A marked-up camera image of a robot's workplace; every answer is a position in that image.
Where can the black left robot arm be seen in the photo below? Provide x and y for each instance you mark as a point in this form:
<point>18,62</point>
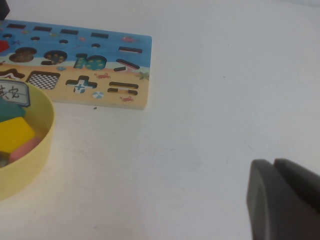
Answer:
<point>3,8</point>

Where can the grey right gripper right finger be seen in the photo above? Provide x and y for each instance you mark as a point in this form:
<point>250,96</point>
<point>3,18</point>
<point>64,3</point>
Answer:
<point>300,176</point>

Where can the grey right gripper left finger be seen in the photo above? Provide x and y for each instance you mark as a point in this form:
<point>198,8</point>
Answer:
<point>275,205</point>

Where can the red wooden number seven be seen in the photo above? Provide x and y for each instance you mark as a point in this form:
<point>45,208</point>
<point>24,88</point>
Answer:
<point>3,46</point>

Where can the paper label on yellow bowl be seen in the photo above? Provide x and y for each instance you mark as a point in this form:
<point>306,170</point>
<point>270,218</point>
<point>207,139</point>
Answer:
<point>12,93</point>

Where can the colourful wooden number puzzle board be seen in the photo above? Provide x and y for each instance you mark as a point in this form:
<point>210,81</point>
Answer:
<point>112,42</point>

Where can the pink wooden trapezoid piece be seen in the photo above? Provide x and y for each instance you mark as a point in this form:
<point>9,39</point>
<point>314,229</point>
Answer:
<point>25,148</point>

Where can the yellow wooden pentagon piece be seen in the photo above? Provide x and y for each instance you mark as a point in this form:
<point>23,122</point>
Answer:
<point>15,133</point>

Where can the teal wooden shape piece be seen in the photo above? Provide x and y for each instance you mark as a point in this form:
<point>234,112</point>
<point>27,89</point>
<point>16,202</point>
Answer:
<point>7,112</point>

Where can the yellow plastic bowl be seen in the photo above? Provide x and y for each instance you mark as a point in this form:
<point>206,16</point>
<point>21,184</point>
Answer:
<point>30,162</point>

